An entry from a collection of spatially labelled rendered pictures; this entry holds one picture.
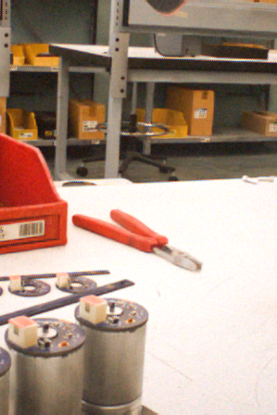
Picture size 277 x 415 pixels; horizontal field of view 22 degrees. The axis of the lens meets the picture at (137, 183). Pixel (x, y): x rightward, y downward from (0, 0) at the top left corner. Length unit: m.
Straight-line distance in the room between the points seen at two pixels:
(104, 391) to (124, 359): 0.01
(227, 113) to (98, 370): 5.21
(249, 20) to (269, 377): 2.60
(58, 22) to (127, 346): 4.59
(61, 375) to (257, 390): 0.14
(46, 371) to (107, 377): 0.03
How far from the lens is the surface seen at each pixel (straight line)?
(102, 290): 0.26
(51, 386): 0.22
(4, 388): 0.21
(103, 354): 0.24
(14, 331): 0.22
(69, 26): 4.83
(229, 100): 5.42
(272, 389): 0.34
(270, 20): 2.97
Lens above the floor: 0.91
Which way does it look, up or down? 13 degrees down
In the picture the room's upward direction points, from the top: 4 degrees clockwise
